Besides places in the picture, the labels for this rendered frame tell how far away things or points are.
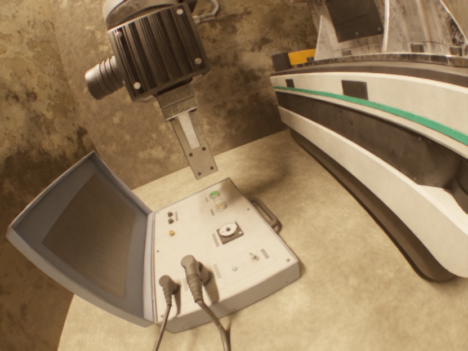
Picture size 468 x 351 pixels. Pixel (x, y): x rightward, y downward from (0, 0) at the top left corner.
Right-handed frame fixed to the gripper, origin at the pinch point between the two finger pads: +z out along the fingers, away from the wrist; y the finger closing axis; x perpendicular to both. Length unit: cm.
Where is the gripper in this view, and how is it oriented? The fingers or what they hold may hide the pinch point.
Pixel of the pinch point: (197, 155)
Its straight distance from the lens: 42.7
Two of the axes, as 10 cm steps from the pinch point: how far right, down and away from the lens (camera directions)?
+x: -8.9, 4.2, -1.6
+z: 3.1, 8.4, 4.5
